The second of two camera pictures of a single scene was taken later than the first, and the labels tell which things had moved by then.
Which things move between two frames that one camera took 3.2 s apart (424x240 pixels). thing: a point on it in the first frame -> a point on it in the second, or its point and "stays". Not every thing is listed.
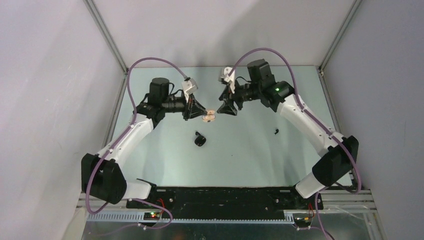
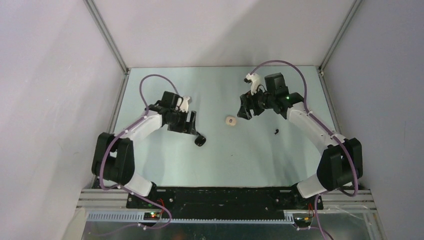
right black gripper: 227,107 -> 244,111
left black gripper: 193,109 -> 187,127
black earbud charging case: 200,140 stays
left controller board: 151,216 stays
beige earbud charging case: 210,116 -> 231,120
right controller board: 302,222 stays
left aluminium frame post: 94,11 stays
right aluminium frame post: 345,23 stays
